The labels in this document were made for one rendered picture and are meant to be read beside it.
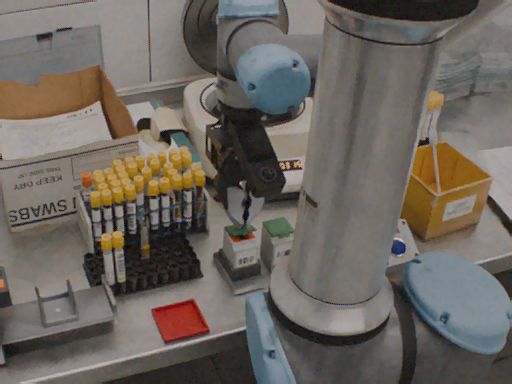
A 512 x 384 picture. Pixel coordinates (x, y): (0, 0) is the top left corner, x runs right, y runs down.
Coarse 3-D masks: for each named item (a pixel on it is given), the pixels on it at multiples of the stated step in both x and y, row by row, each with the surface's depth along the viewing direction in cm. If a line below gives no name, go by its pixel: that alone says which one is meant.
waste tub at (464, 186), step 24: (432, 168) 129; (456, 168) 125; (480, 168) 119; (408, 192) 120; (432, 192) 114; (456, 192) 115; (480, 192) 118; (408, 216) 122; (432, 216) 116; (456, 216) 119; (480, 216) 122
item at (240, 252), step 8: (224, 232) 110; (224, 240) 110; (232, 240) 108; (240, 240) 108; (248, 240) 108; (256, 240) 108; (224, 248) 111; (232, 248) 108; (240, 248) 107; (248, 248) 108; (256, 248) 108; (232, 256) 108; (240, 256) 108; (248, 256) 109; (256, 256) 109; (232, 264) 109; (240, 264) 109
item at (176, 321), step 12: (192, 300) 108; (156, 312) 107; (168, 312) 107; (180, 312) 107; (192, 312) 107; (156, 324) 105; (168, 324) 105; (180, 324) 105; (192, 324) 105; (204, 324) 104; (168, 336) 103; (180, 336) 102; (192, 336) 103
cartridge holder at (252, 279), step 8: (216, 256) 114; (224, 256) 111; (216, 264) 114; (224, 264) 112; (248, 264) 110; (256, 264) 110; (224, 272) 112; (232, 272) 109; (240, 272) 110; (248, 272) 110; (256, 272) 111; (232, 280) 110; (240, 280) 110; (248, 280) 110; (256, 280) 110; (264, 280) 110; (232, 288) 110; (240, 288) 109; (248, 288) 110; (256, 288) 110
